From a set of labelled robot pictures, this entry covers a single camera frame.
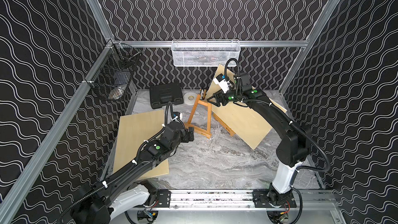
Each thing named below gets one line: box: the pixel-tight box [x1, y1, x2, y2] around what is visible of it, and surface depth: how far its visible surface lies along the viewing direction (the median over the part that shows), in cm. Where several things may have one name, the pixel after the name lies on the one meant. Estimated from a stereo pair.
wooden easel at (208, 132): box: [183, 94, 213, 139], surface depth 94 cm
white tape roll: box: [182, 92, 196, 106], surface depth 116 cm
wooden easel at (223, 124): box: [212, 112, 236, 136], surface depth 97 cm
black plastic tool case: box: [149, 82, 184, 109], surface depth 112 cm
